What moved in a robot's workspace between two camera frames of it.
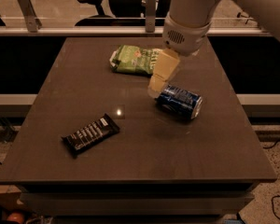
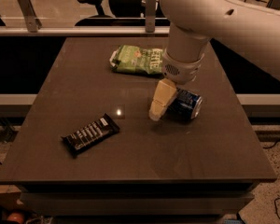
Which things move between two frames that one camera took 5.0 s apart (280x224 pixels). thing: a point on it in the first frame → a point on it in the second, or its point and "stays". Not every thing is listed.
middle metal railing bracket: [150, 9] stays
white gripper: [186, 38] → [181, 70]
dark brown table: [155, 163] stays
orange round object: [16, 217] stays
